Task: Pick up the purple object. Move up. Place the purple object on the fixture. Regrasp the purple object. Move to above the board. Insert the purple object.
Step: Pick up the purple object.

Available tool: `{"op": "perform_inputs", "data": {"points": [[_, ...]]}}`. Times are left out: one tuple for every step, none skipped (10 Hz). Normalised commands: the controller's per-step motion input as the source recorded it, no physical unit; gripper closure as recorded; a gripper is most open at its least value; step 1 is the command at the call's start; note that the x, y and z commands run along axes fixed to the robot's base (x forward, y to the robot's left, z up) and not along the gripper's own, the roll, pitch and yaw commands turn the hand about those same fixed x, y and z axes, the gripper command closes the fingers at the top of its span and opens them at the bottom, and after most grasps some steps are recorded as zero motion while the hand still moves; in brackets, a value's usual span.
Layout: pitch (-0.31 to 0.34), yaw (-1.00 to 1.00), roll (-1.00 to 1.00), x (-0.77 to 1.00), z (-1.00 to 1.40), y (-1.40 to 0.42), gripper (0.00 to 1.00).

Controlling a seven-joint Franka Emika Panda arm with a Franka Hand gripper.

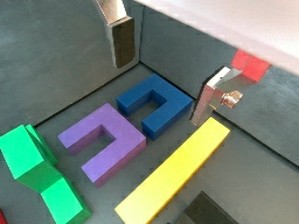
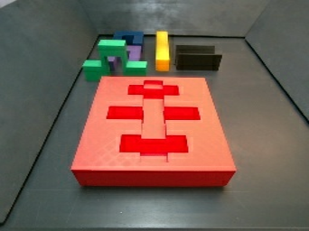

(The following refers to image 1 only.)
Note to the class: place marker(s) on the black angled fixture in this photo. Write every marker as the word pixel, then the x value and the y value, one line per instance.
pixel 205 211

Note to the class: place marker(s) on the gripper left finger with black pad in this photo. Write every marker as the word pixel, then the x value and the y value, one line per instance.
pixel 121 30

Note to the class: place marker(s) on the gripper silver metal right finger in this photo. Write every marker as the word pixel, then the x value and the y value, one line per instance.
pixel 221 91

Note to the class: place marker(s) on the blue U-shaped block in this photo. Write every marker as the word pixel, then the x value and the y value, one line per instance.
pixel 173 100

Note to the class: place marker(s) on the green arch-shaped block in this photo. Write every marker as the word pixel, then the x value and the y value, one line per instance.
pixel 31 163

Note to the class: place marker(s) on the yellow long bar block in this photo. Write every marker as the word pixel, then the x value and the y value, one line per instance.
pixel 146 201

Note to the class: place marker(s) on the purple U-shaped block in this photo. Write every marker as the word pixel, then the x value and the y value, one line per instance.
pixel 127 142

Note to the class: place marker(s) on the red board with cutouts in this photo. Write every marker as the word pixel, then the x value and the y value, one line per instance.
pixel 250 65

